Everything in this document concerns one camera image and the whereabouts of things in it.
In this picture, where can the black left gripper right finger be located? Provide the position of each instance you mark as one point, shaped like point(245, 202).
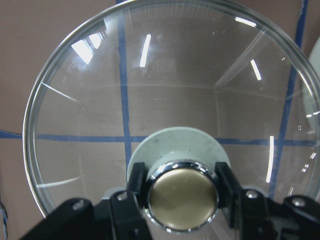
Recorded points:
point(257, 217)

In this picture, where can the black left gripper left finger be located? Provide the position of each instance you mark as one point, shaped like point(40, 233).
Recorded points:
point(117, 217)

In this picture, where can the glass pot lid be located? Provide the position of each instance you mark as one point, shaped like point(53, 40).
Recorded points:
point(178, 85)

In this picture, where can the pale green cooking pot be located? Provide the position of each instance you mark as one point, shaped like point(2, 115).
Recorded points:
point(311, 91)

